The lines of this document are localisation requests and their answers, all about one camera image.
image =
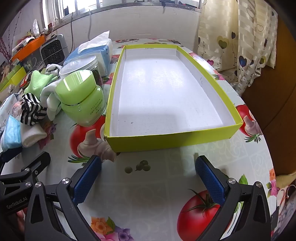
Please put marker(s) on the grey space heater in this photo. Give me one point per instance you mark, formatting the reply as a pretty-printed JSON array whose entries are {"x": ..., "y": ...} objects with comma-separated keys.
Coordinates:
[{"x": 53, "y": 49}]

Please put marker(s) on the white mint socks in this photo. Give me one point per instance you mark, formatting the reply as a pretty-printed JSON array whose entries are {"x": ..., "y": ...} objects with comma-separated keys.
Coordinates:
[{"x": 50, "y": 99}]

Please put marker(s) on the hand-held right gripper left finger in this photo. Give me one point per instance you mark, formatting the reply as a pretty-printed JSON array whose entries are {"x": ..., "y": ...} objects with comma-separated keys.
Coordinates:
[{"x": 86, "y": 179}]

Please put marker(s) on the green microfibre cloth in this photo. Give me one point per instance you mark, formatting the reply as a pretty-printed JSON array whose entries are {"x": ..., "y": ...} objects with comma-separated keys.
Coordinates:
[{"x": 37, "y": 81}]

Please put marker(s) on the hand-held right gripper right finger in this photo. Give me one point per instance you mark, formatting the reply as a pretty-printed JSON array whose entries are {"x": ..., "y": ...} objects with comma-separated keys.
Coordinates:
[{"x": 209, "y": 180}]

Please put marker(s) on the white plastic bag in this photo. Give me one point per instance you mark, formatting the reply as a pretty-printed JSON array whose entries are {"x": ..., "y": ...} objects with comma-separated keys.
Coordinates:
[{"x": 35, "y": 26}]

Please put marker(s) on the wooden cabinet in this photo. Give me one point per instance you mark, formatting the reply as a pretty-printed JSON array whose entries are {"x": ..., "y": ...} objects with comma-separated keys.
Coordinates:
[{"x": 277, "y": 104}]

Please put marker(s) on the fruit print tablecloth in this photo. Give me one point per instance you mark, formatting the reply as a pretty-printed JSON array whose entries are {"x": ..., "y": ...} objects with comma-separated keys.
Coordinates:
[{"x": 161, "y": 185}]

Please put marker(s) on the clear jar with lid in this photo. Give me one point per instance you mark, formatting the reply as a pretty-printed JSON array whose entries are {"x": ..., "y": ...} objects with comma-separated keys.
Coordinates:
[{"x": 78, "y": 64}]

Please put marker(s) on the red berry branches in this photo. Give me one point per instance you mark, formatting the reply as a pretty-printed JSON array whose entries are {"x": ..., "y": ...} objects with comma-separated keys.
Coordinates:
[{"x": 4, "y": 46}]

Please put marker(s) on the yellow-green cardboard box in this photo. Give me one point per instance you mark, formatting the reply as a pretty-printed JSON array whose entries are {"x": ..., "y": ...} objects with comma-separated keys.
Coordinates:
[{"x": 161, "y": 92}]

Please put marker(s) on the wet wipes pack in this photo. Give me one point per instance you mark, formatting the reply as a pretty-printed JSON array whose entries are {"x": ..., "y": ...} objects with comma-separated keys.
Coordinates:
[{"x": 9, "y": 104}]

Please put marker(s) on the bright green carton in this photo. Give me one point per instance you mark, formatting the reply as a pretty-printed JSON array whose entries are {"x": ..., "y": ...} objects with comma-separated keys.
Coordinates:
[{"x": 19, "y": 75}]

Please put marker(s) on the blue face mask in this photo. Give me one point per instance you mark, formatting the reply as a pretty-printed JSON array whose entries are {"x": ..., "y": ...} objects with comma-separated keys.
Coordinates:
[{"x": 11, "y": 134}]

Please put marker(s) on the black hooked object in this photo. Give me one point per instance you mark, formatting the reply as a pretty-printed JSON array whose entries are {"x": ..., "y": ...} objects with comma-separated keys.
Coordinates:
[{"x": 163, "y": 4}]

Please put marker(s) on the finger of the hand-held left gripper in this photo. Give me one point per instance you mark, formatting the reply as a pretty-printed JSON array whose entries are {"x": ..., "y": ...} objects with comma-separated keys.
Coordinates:
[{"x": 34, "y": 162}]

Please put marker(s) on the printed bedding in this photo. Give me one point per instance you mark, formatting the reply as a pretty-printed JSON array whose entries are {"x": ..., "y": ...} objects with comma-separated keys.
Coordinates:
[{"x": 285, "y": 201}]

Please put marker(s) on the blue tissue pack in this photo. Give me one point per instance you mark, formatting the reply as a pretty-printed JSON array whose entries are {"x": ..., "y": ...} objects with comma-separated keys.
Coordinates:
[{"x": 101, "y": 53}]

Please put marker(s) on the window with metal bars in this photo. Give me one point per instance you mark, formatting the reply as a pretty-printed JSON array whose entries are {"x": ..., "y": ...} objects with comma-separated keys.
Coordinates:
[{"x": 104, "y": 3}]

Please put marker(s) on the orange lidded storage box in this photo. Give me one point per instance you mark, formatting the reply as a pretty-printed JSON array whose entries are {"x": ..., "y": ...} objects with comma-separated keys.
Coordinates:
[{"x": 27, "y": 47}]

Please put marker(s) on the heart print curtain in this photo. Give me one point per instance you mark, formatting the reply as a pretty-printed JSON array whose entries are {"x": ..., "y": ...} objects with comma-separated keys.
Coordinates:
[{"x": 242, "y": 34}]

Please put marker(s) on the green cosmetic jar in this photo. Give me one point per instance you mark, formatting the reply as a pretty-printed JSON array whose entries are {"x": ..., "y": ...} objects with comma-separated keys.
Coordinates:
[{"x": 78, "y": 102}]

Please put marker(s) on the black white striped sock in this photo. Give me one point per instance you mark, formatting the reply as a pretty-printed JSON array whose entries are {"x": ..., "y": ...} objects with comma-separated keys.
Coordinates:
[{"x": 32, "y": 109}]

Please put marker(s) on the dark bottle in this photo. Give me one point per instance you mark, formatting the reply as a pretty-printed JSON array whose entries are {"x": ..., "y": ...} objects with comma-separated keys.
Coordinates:
[{"x": 66, "y": 11}]

